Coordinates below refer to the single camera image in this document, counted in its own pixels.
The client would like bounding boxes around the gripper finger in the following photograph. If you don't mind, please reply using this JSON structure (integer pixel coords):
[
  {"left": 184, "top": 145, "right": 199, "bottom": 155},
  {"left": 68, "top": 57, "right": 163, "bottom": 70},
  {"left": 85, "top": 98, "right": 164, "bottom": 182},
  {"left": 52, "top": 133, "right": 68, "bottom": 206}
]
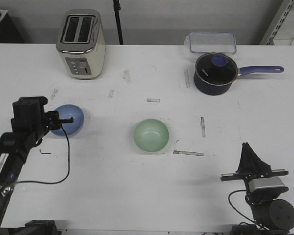
[
  {"left": 245, "top": 142, "right": 271, "bottom": 173},
  {"left": 236, "top": 142, "right": 249, "bottom": 173},
  {"left": 59, "top": 117, "right": 74, "bottom": 123}
]

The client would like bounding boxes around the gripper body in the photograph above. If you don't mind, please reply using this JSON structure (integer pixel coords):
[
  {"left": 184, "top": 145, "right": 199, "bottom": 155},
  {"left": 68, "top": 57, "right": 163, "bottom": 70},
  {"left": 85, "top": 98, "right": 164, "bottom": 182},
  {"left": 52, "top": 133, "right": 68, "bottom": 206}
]
[
  {"left": 220, "top": 169, "right": 289, "bottom": 203},
  {"left": 42, "top": 111, "right": 62, "bottom": 136}
]

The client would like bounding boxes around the blue bowl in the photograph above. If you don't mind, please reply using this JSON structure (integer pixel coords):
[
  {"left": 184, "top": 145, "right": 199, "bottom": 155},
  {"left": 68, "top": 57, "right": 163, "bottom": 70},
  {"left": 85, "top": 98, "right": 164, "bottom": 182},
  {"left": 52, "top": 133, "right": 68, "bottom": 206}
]
[{"left": 55, "top": 104, "right": 84, "bottom": 137}]

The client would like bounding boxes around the green bowl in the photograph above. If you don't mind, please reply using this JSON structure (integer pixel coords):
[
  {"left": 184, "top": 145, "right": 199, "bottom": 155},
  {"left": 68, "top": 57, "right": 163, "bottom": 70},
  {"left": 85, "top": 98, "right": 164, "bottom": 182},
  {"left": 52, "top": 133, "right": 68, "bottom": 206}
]
[{"left": 133, "top": 118, "right": 170, "bottom": 153}]

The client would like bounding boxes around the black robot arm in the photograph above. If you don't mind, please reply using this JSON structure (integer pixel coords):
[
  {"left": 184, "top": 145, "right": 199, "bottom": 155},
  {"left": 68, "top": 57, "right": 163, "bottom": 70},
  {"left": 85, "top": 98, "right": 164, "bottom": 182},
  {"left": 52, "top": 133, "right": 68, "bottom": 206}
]
[
  {"left": 220, "top": 142, "right": 294, "bottom": 235},
  {"left": 0, "top": 111, "right": 74, "bottom": 226}
]

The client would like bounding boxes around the cream and chrome toaster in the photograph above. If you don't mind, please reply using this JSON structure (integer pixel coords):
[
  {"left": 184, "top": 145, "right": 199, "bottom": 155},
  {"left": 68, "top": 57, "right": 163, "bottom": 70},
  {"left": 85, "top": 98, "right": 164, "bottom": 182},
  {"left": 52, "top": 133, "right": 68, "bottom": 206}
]
[{"left": 56, "top": 9, "right": 106, "bottom": 80}]

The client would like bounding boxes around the dark blue saucepan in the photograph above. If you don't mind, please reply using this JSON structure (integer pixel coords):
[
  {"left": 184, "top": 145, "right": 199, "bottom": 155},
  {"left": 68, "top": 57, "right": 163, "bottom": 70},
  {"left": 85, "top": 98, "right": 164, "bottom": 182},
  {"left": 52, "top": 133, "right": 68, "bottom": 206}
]
[{"left": 194, "top": 52, "right": 284, "bottom": 95}]

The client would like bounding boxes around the glass pot lid blue knob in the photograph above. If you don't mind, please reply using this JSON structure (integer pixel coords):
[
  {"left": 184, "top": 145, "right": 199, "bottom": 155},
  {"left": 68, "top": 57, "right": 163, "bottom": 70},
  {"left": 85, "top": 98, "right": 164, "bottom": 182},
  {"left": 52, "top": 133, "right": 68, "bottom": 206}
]
[{"left": 195, "top": 52, "right": 238, "bottom": 86}]

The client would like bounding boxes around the black tripod pole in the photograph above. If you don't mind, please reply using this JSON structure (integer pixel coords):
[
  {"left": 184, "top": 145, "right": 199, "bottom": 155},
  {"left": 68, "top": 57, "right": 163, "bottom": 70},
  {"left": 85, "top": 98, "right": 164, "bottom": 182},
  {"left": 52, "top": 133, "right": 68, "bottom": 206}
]
[{"left": 113, "top": 0, "right": 123, "bottom": 45}]

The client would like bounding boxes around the clear plastic food container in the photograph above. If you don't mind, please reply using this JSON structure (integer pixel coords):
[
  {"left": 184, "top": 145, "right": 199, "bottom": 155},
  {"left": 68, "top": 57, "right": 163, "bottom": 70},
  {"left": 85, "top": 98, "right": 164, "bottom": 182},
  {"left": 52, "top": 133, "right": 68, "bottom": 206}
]
[{"left": 184, "top": 32, "right": 237, "bottom": 54}]

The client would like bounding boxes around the grey metal shelf upright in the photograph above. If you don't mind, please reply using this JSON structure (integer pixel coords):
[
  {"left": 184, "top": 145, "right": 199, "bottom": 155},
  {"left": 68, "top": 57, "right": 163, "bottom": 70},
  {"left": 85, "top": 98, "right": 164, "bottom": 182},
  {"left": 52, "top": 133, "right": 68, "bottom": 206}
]
[{"left": 259, "top": 0, "right": 294, "bottom": 46}]

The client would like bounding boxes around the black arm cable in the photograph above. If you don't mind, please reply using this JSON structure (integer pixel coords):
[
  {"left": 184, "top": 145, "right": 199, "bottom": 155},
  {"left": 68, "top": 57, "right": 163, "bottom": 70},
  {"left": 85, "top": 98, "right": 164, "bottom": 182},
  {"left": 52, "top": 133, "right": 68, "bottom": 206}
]
[
  {"left": 13, "top": 124, "right": 71, "bottom": 186},
  {"left": 228, "top": 190, "right": 263, "bottom": 227}
]

